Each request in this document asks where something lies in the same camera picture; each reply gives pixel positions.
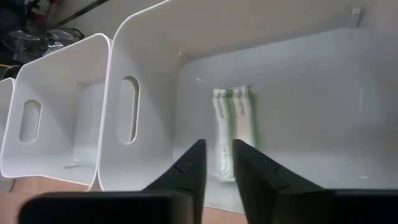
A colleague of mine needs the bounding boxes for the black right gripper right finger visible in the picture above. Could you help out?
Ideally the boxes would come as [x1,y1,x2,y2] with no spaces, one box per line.
[232,139,327,224]

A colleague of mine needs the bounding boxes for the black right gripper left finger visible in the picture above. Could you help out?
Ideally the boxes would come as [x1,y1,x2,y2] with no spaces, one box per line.
[142,139,208,224]

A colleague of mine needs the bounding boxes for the green striped bandage packet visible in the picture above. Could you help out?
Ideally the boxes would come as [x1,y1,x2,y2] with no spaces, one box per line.
[212,85,259,183]

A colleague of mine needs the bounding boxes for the white plastic bin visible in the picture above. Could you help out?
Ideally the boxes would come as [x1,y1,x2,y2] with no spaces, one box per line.
[0,32,112,187]
[0,77,16,138]
[98,0,398,215]

